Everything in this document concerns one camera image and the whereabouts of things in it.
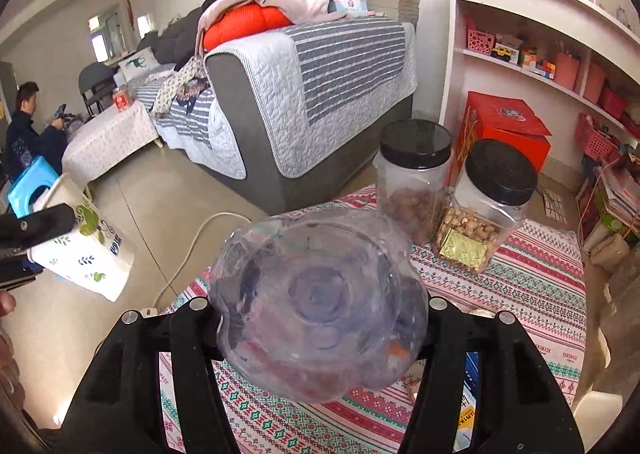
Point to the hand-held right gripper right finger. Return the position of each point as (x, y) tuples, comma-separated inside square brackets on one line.
[(442, 334)]

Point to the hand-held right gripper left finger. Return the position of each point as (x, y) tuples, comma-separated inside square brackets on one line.
[(195, 334)]

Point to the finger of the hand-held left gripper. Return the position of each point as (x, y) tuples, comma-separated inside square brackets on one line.
[(40, 226), (17, 271)]

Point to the crushed clear plastic bottle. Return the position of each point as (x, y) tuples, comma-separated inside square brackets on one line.
[(310, 304)]

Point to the person's left hand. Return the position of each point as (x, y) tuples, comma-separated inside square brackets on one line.
[(6, 304)]

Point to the blue plastic stool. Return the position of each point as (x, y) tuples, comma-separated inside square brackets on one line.
[(30, 174)]

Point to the blue yellow packet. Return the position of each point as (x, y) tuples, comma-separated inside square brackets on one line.
[(467, 399)]

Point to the patterned red green tablecloth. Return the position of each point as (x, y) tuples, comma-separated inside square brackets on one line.
[(525, 294)]

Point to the white dotted table cloth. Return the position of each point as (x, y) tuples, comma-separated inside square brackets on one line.
[(107, 139)]

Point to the clear jar of peanuts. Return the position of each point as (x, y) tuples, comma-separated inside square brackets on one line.
[(480, 219)]

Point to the red jar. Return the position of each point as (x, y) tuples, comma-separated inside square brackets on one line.
[(122, 99)]

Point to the clear jar of walnuts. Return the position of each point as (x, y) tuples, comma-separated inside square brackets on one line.
[(410, 184)]

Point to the dark folding chair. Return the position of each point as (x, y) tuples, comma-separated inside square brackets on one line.
[(95, 76)]

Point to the beige bag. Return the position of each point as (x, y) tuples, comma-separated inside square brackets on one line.
[(607, 251)]

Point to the white deer print cushion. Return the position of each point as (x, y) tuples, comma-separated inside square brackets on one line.
[(137, 64)]

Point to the striped quilted seat cover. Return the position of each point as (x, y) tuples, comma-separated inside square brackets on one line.
[(220, 144)]

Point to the grey sofa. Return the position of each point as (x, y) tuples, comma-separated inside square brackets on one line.
[(320, 159)]

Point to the red cardboard box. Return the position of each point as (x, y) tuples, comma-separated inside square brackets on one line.
[(500, 119)]

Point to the tied stack of papers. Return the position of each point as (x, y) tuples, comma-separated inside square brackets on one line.
[(620, 194)]

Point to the large pink plastic basket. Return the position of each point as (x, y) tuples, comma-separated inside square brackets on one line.
[(597, 141)]

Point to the grey striped quilted sofa cover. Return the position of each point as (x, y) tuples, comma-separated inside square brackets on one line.
[(280, 99)]

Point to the colourful toy blocks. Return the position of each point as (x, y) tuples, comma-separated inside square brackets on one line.
[(537, 65)]

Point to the red plastic basket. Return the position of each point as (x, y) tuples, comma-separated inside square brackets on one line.
[(612, 104)]

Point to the yellow toy car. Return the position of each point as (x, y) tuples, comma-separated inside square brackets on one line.
[(504, 54)]

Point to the orange cushion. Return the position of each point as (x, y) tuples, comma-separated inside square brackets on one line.
[(245, 21)]

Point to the pink container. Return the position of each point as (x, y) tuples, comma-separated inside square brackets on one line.
[(566, 71), (595, 84)]

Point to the pink lattice basket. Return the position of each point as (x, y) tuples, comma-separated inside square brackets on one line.
[(480, 40)]

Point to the light blue packet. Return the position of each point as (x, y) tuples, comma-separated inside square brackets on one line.
[(349, 6)]

